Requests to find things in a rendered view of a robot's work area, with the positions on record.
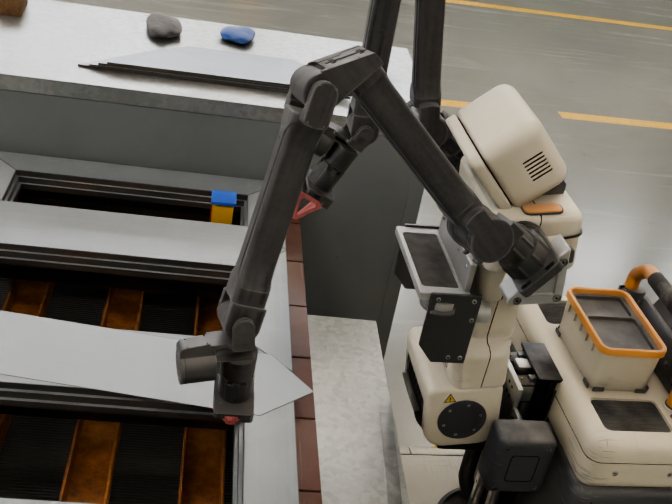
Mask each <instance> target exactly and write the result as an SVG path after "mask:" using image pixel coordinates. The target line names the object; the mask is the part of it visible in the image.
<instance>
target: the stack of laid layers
mask: <svg viewBox="0 0 672 504"><path fill-rule="evenodd" d="M21 189H29V190H38V191H47V192H57V193H66V194H75V195H85V196H94V197H104V198H113V199H122V200H132V201H141V202H150V203H160V204H169V205H178V206H188V207H197V208H207V209H211V196H212V191H203V190H194V189H185V188H176V187H167V186H157V185H148V184H139V183H130V182H121V181H112V180H103V179H93V178H84V177H75V176H66V175H57V174H48V173H39V172H30V171H20V170H16V171H15V173H14V176H13V178H12V180H11V182H10V184H9V186H8V188H7V190H6V192H5V194H4V196H3V198H2V200H3V201H12V202H15V201H16V199H17V197H18V194H19V192H20V190H21ZM233 211H235V212H240V225H241V226H247V214H248V195H240V194H237V199H236V207H234V209H233ZM0 264H11V265H21V266H32V267H42V268H53V269H63V270H74V271H84V272H95V273H105V274H116V275H126V276H137V277H147V278H158V279H168V280H179V281H189V282H200V283H210V284H221V285H227V283H228V279H229V276H230V274H231V271H232V269H233V268H234V267H235V266H227V265H217V264H207V263H197V262H187V261H176V260H166V259H156V258H146V257H136V256H126V255H115V254H105V253H95V252H85V251H75V250H65V249H54V248H44V247H34V246H24V245H14V244H4V243H0ZM124 331H130V332H136V333H143V334H149V335H155V336H161V337H167V338H173V339H179V340H180V339H184V338H189V337H195V336H192V335H180V334H169V333H157V332H146V331H134V330H124ZM0 406H12V407H26V408H39V409H53V410H66V411H80V412H93V413H107V414H120V415H134V416H147V417H161V418H174V419H188V420H201V421H215V422H224V421H223V419H222V418H215V417H214V416H213V412H214V411H213V409H212V408H206V407H200V406H194V405H187V404H181V403H175V402H168V401H162V400H156V399H150V398H144V397H138V396H131V395H125V394H119V393H113V392H107V391H100V390H94V389H88V388H82V387H76V386H70V385H63V384H57V383H51V382H45V381H39V380H33V379H26V378H20V377H14V376H8V375H2V374H0ZM243 464H244V423H243V422H241V419H240V420H239V421H238V422H236V423H235V424H234V442H233V476H232V504H243Z"/></svg>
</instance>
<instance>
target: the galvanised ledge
mask: <svg viewBox="0 0 672 504"><path fill-rule="evenodd" d="M307 317H308V330H309V342H310V355H311V367H312V380H313V393H314V405H315V418H316V419H315V420H316V430H317V443H318V455H319V468H320V480H321V493H322V504H388V503H387V491H386V480H385V468H384V457H383V445H382V434H381V423H380V412H385V413H393V411H392V405H391V400H390V394H389V389H388V384H387V378H386V373H385V367H384V362H383V356H382V351H381V346H380V340H379V335H378V329H377V324H376V321H371V320H361V319H350V318H339V317H328V316H317V315H307ZM393 422H394V431H395V441H396V450H397V460H398V469H399V479H400V488H401V498H402V504H410V503H409V497H408V492H407V486H406V481H405V476H404V470H403V465H402V459H401V454H400V448H399V443H398V438H397V432H396V427H395V421H394V416H393Z"/></svg>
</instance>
